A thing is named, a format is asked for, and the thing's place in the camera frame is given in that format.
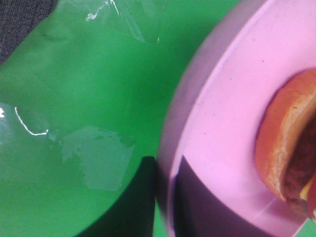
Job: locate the pink plastic plate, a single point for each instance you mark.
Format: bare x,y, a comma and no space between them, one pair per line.
219,103

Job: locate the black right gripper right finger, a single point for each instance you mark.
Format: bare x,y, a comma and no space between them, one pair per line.
199,213

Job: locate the burger with lettuce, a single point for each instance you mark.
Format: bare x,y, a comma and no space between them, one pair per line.
285,148

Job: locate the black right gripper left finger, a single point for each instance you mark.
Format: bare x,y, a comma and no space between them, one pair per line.
132,215

